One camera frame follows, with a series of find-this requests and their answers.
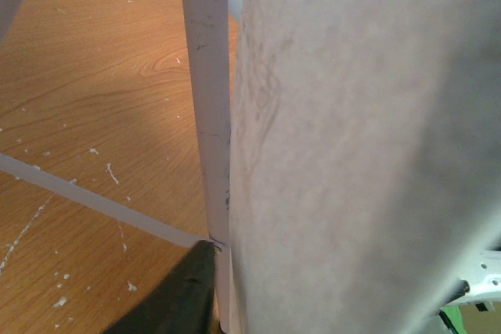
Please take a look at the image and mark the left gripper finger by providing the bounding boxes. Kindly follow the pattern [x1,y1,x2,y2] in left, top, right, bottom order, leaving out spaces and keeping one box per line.
[104,240,218,334]

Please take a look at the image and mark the white sheet music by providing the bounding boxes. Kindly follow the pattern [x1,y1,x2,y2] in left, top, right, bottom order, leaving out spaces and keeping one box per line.
[229,0,500,333]

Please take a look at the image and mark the white music stand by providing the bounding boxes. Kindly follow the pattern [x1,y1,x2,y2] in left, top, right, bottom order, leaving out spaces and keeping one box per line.
[1,0,242,333]

